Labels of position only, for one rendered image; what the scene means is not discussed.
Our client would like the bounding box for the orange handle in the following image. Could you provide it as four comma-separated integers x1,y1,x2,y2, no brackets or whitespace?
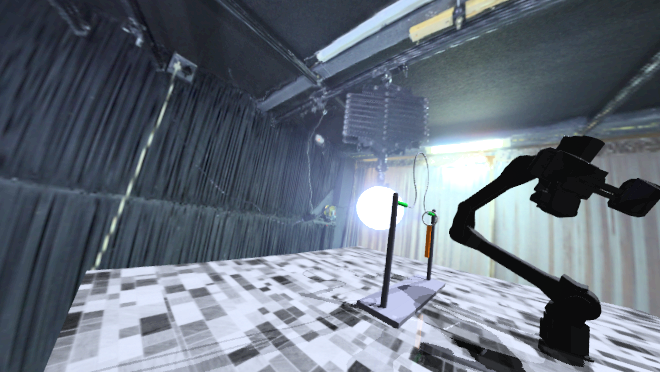
422,211,438,258

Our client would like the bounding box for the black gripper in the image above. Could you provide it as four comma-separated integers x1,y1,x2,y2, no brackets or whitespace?
527,147,660,217

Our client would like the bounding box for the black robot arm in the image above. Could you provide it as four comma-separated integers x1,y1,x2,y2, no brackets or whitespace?
449,136,605,362

